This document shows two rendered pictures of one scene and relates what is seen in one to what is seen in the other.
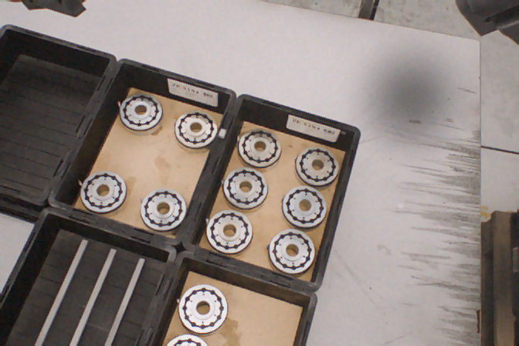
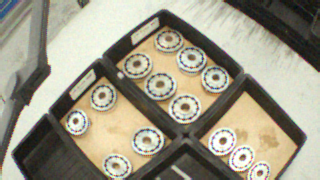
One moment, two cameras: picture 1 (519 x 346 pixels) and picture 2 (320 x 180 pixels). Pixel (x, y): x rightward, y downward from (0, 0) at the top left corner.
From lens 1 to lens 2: 45 cm
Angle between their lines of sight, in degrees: 19
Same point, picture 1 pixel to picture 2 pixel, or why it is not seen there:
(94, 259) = not seen: outside the picture
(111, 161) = (97, 155)
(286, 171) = (160, 59)
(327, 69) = (103, 23)
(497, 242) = not seen: hidden behind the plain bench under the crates
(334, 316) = not seen: hidden behind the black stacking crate
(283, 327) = (249, 106)
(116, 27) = (24, 117)
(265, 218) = (185, 86)
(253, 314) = (237, 118)
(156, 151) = (103, 129)
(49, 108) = (53, 166)
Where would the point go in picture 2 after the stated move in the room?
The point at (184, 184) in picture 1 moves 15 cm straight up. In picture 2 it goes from (134, 123) to (125, 102)
